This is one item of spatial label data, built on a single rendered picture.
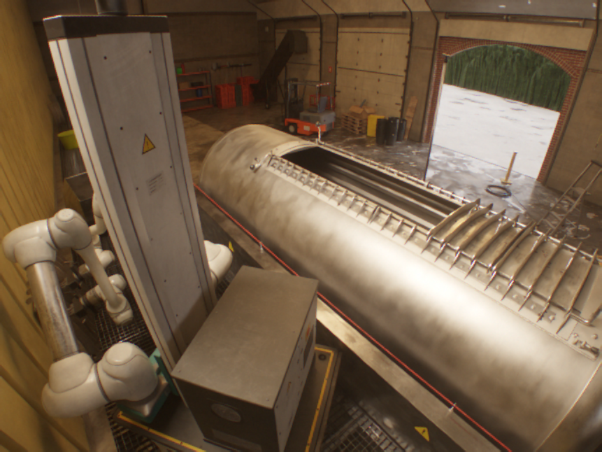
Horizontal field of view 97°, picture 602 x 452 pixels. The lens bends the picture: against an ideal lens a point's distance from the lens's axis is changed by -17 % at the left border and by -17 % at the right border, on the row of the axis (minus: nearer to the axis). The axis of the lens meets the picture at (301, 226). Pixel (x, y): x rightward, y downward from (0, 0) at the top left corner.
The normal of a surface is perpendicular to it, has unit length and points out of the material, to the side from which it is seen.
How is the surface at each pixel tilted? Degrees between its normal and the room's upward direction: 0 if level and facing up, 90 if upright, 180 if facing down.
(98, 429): 0
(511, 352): 50
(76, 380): 37
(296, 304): 0
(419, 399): 0
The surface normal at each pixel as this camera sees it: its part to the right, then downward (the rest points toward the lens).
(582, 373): -0.50, -0.43
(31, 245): 0.44, -0.23
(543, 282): -0.17, -0.75
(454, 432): 0.01, -0.85
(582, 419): -0.50, -0.13
